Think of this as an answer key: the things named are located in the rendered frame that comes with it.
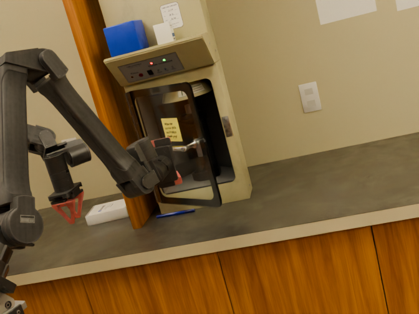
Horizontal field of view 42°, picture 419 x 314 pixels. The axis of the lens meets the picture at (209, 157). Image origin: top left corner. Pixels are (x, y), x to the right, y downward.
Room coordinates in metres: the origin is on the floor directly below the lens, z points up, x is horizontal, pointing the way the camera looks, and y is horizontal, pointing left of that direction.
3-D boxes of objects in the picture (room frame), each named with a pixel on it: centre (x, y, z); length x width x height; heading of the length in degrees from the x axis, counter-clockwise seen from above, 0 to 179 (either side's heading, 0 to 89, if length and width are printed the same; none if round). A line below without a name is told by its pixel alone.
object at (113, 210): (1.96, 0.41, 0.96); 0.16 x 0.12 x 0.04; 83
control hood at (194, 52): (1.72, 0.07, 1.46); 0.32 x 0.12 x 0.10; 77
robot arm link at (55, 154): (1.52, 0.42, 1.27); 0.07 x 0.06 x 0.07; 121
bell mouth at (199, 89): (1.87, 0.02, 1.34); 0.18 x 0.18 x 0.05
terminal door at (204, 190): (1.69, 0.10, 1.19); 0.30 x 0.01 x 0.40; 43
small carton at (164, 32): (1.72, 0.04, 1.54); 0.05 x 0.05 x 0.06; 82
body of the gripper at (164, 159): (1.47, 0.14, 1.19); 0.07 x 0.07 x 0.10; 77
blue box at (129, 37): (1.74, 0.15, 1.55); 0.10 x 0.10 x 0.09; 77
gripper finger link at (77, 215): (1.53, 0.43, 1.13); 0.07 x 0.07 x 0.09; 77
